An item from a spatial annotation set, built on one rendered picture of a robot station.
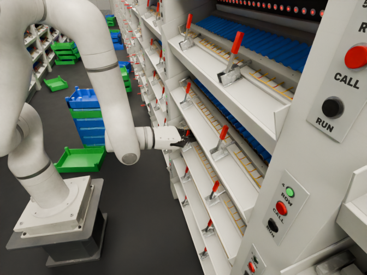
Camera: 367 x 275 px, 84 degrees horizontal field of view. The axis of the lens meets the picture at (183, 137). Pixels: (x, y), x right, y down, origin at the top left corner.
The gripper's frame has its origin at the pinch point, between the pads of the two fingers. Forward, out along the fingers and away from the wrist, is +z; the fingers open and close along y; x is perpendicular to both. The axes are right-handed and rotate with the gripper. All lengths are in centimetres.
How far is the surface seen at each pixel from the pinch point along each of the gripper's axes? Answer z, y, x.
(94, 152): -44, -76, -67
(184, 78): -0.6, -14.5, 17.9
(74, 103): -53, -80, -26
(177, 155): 2.2, -15.6, -24.0
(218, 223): -2.0, 33.9, -7.0
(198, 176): -1.2, 15.8, -6.6
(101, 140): -38, -77, -56
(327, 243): -3, 54, 21
